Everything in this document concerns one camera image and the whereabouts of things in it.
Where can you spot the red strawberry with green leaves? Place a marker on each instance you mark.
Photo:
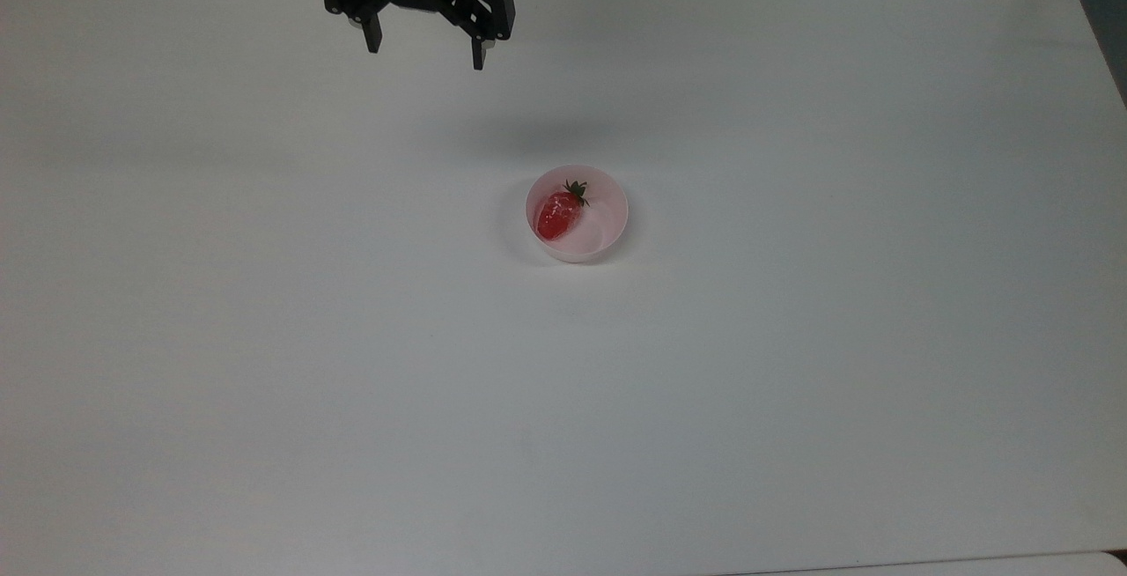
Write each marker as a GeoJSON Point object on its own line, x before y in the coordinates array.
{"type": "Point", "coordinates": [556, 213]}

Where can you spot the small pink plastic bowl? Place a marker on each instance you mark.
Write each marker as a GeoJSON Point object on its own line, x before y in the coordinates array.
{"type": "Point", "coordinates": [607, 224]}

